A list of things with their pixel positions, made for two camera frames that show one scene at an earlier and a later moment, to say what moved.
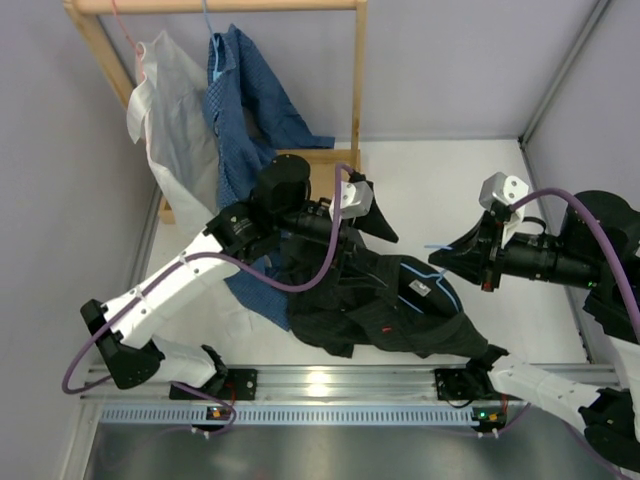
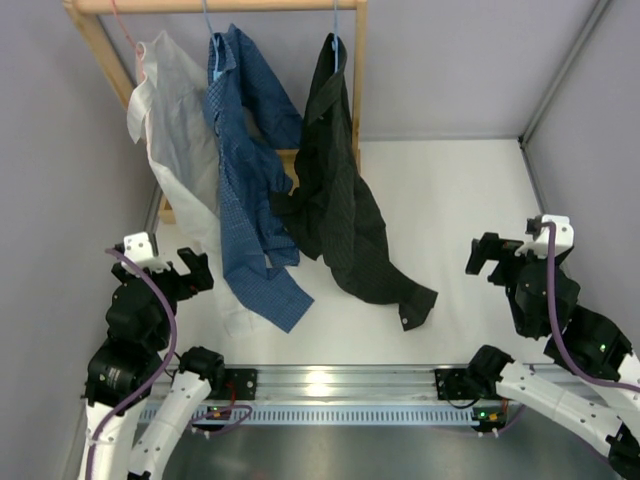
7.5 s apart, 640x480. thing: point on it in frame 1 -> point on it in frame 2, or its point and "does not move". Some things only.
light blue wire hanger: x=438 y=275 -> x=334 y=43
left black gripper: x=374 y=223 -> x=200 y=276
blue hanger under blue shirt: x=217 y=74 does not move
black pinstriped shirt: x=394 y=302 -> x=331 y=210
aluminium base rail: x=294 y=383 does not move
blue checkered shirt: x=250 y=124 does not move
